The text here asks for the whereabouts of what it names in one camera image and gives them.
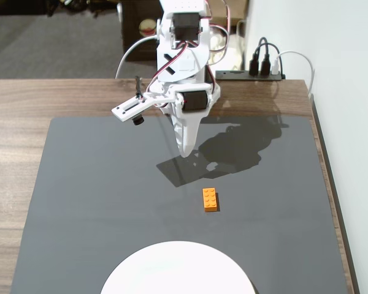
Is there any white power cable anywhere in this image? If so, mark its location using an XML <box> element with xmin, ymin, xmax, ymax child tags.
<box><xmin>115</xmin><ymin>36</ymin><xmax>160</xmax><ymax>80</ymax></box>

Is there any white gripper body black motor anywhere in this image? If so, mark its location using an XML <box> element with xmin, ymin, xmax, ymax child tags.
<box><xmin>164</xmin><ymin>83</ymin><xmax>221</xmax><ymax>119</ymax></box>

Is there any dark grey mat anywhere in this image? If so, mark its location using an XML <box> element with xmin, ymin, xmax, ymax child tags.
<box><xmin>9</xmin><ymin>115</ymin><xmax>351</xmax><ymax>294</ymax></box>

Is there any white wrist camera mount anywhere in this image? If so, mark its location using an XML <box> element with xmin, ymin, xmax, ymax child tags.
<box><xmin>111</xmin><ymin>91</ymin><xmax>172</xmax><ymax>127</ymax></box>

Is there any black camera cable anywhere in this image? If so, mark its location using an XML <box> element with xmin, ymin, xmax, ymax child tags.
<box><xmin>134</xmin><ymin>76</ymin><xmax>144</xmax><ymax>102</ymax></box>

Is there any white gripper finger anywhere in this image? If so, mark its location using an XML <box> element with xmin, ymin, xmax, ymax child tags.
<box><xmin>181</xmin><ymin>116</ymin><xmax>208</xmax><ymax>159</ymax></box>
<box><xmin>171</xmin><ymin>116</ymin><xmax>185</xmax><ymax>158</ymax></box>

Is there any orange lego block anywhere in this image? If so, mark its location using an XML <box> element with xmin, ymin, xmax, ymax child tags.
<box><xmin>202</xmin><ymin>187</ymin><xmax>221</xmax><ymax>213</ymax></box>

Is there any white usb cable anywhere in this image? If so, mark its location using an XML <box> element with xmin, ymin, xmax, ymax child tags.
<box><xmin>271</xmin><ymin>50</ymin><xmax>315</xmax><ymax>99</ymax></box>

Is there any red black servo wire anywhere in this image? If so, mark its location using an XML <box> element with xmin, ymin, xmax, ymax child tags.
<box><xmin>206</xmin><ymin>0</ymin><xmax>231</xmax><ymax>67</ymax></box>
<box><xmin>146</xmin><ymin>41</ymin><xmax>190</xmax><ymax>94</ymax></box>

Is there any round red gold sticker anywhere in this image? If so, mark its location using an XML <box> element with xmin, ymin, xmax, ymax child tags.
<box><xmin>139</xmin><ymin>18</ymin><xmax>158</xmax><ymax>36</ymax></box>

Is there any black usb hub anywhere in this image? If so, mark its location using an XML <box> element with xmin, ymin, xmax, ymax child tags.
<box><xmin>215</xmin><ymin>69</ymin><xmax>286</xmax><ymax>81</ymax></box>

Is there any white round plate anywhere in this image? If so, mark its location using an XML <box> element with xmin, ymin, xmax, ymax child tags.
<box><xmin>100</xmin><ymin>241</ymin><xmax>259</xmax><ymax>294</ymax></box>

